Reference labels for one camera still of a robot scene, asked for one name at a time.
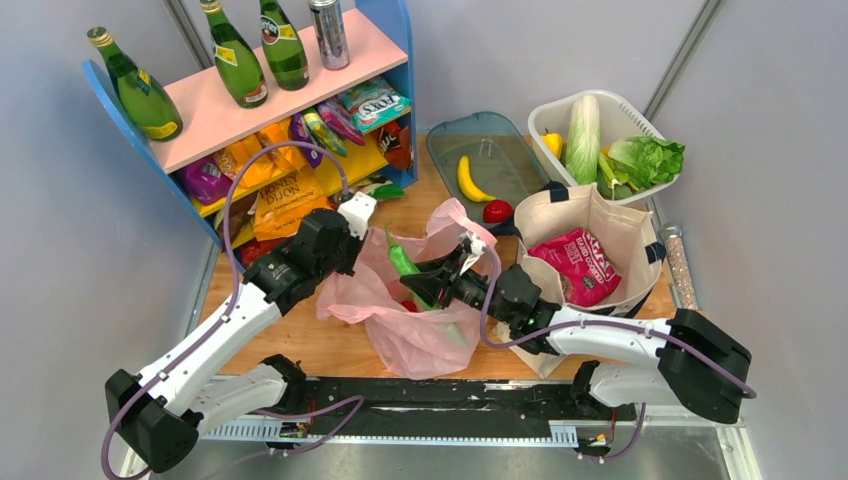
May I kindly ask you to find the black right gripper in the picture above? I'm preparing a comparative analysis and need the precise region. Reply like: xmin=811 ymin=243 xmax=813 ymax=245
xmin=402 ymin=245 xmax=514 ymax=326

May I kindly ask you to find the long green chili pepper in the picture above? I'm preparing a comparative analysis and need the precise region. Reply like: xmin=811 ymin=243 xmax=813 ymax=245
xmin=385 ymin=227 xmax=468 ymax=347

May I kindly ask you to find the pink plastic grocery bag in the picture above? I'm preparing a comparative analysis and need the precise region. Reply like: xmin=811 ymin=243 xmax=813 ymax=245
xmin=316 ymin=199 xmax=496 ymax=380

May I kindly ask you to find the red pomegranate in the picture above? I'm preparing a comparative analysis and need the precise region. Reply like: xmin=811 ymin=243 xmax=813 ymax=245
xmin=482 ymin=199 xmax=514 ymax=224

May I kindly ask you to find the yellow banana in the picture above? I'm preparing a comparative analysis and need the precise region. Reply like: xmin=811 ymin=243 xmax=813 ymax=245
xmin=457 ymin=155 xmax=495 ymax=203

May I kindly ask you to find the cream canvas tote bag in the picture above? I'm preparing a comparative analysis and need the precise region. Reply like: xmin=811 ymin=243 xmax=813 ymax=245
xmin=490 ymin=180 xmax=667 ymax=380

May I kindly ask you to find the green lettuce leaf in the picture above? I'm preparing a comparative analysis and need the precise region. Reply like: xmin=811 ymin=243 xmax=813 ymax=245
xmin=607 ymin=136 xmax=685 ymax=190

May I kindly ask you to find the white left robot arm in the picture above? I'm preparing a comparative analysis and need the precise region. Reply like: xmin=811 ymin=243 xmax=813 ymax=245
xmin=101 ymin=196 xmax=376 ymax=479

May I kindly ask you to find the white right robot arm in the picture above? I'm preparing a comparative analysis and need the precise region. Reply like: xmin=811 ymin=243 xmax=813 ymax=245
xmin=400 ymin=240 xmax=757 ymax=424

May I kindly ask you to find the red chili pepper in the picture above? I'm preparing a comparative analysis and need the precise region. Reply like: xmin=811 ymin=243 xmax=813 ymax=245
xmin=401 ymin=300 xmax=419 ymax=313

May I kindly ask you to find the green white snack bag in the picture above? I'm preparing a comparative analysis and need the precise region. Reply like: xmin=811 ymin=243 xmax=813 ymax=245
xmin=350 ymin=174 xmax=405 ymax=202

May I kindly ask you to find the honey dijon chips bag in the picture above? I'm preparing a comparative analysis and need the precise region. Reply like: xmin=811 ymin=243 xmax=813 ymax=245
xmin=253 ymin=166 xmax=330 ymax=241

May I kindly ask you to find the red patterned snack bag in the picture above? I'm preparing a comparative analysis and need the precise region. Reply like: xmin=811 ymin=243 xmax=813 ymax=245
xmin=238 ymin=237 xmax=287 ymax=269

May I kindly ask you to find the orange snack bag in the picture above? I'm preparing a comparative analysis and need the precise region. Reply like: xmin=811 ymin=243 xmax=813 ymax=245
xmin=215 ymin=120 xmax=307 ymax=190

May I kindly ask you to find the colourful striped candy packet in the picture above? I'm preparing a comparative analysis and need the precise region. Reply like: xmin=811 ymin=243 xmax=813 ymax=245
xmin=301 ymin=107 xmax=348 ymax=157

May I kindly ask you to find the red dark snack bag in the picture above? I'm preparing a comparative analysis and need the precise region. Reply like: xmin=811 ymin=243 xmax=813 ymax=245
xmin=373 ymin=120 xmax=413 ymax=171

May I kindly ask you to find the teal transparent plastic tray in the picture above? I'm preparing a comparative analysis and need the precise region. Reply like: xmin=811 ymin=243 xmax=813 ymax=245
xmin=426 ymin=111 xmax=550 ymax=229

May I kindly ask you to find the blue pink snack shelf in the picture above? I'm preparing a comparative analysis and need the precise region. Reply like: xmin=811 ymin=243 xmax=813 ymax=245
xmin=82 ymin=1 xmax=415 ymax=246

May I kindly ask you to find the purple candy packet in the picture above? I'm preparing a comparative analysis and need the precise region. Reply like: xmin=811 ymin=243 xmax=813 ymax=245
xmin=289 ymin=113 xmax=323 ymax=168

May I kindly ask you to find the pink candy packet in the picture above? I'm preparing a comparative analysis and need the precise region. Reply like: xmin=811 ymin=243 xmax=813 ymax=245
xmin=317 ymin=97 xmax=366 ymax=146

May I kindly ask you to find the red hand cooked chips bag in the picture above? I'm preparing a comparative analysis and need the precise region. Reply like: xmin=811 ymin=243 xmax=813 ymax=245
xmin=528 ymin=228 xmax=622 ymax=307

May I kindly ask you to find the purple snack bag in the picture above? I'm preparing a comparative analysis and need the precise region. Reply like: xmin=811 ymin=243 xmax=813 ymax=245
xmin=177 ymin=156 xmax=232 ymax=206

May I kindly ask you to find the teal foxs candy bag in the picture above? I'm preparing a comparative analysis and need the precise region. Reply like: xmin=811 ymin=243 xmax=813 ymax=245
xmin=337 ymin=76 xmax=411 ymax=133

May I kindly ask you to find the yellow bell pepper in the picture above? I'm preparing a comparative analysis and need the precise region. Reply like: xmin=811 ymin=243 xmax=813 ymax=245
xmin=542 ymin=131 xmax=565 ymax=160

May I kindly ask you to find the napa cabbage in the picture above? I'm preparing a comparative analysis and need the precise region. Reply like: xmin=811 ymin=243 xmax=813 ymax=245
xmin=564 ymin=95 xmax=601 ymax=185

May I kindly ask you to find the green leafy vegetable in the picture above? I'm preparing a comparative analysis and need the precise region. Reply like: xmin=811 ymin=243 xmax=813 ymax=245
xmin=596 ymin=151 xmax=634 ymax=200

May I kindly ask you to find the silver drink can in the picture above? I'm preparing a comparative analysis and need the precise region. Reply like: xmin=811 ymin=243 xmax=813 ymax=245
xmin=308 ymin=0 xmax=350 ymax=70

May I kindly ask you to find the green glass bottle middle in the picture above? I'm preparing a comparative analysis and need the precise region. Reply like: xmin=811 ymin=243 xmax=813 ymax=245
xmin=200 ymin=0 xmax=268 ymax=109

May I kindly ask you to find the green glass bottle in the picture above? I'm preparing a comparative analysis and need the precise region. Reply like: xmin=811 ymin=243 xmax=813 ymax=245
xmin=260 ymin=0 xmax=309 ymax=91
xmin=200 ymin=0 xmax=268 ymax=109
xmin=86 ymin=26 xmax=184 ymax=142

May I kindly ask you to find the green glass bottle right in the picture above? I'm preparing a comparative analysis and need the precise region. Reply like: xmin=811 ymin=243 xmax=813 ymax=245
xmin=260 ymin=0 xmax=309 ymax=91

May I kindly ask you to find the white plastic basket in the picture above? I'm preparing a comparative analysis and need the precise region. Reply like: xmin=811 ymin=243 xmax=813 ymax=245
xmin=528 ymin=90 xmax=679 ymax=205

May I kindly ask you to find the glass tube of beads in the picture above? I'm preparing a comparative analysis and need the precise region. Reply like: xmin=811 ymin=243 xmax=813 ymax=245
xmin=659 ymin=224 xmax=699 ymax=310

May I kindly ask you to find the green glass bottle left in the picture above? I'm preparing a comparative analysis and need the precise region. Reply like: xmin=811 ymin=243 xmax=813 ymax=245
xmin=86 ymin=26 xmax=184 ymax=142

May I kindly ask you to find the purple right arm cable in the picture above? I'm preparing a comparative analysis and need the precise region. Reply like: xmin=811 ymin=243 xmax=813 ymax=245
xmin=476 ymin=245 xmax=759 ymax=463

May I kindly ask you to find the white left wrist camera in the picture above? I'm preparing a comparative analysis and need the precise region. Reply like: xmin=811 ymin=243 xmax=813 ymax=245
xmin=337 ymin=192 xmax=377 ymax=240

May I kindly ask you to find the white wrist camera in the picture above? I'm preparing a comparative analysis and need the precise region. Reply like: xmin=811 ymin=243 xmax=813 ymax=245
xmin=459 ymin=233 xmax=487 ymax=275
xmin=337 ymin=192 xmax=377 ymax=240

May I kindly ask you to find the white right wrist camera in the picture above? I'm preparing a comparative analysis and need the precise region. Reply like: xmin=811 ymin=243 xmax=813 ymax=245
xmin=459 ymin=233 xmax=487 ymax=275

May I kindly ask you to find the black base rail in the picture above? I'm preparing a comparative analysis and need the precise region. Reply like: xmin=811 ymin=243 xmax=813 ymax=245
xmin=271 ymin=377 xmax=638 ymax=439

